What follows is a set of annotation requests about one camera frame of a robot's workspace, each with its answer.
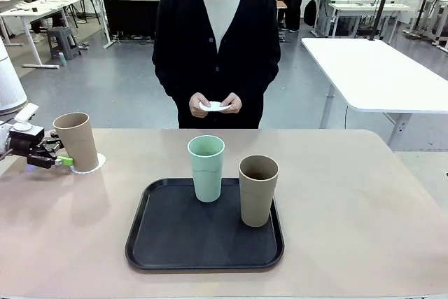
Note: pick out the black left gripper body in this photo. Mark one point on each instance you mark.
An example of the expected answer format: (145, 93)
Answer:
(24, 139)

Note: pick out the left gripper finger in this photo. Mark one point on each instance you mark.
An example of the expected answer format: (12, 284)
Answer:
(52, 142)
(64, 161)

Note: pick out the brown tall cup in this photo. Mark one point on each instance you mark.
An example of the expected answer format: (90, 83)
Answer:
(257, 197)
(78, 145)

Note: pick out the green tall cup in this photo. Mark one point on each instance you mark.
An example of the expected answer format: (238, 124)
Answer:
(206, 176)

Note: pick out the person's right forearm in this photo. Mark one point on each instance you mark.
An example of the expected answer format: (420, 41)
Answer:
(168, 83)

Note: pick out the person's left forearm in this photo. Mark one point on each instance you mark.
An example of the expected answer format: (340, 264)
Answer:
(264, 82)

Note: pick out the person's right hand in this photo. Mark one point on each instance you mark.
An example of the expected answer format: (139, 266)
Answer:
(196, 103)

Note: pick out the person's left hand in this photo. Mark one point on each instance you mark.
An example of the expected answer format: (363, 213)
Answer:
(236, 102)

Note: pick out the small bottle on floor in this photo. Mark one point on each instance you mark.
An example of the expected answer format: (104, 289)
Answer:
(62, 60)

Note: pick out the grey plastic stool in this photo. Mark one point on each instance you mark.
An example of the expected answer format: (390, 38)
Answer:
(63, 41)

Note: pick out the white desk with items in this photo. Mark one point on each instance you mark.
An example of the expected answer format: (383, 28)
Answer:
(38, 8)

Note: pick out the desk with black panel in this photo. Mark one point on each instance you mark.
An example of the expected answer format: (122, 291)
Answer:
(129, 15)

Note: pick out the black plastic tray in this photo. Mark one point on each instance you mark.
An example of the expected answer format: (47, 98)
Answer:
(196, 239)

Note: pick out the person in black cardigan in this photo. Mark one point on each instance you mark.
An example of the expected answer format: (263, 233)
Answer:
(182, 50)

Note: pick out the white t-shirt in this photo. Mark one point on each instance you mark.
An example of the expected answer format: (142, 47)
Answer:
(222, 8)

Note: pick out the small brown-top table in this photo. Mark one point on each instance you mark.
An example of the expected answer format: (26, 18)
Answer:
(281, 5)

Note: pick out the black backpack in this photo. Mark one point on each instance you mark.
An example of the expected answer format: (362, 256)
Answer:
(309, 13)

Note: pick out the long white desk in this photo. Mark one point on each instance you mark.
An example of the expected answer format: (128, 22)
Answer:
(367, 7)

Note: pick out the black tripod stand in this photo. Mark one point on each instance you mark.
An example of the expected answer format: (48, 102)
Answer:
(383, 1)

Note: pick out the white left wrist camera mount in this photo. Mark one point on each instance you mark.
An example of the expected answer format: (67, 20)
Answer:
(26, 113)

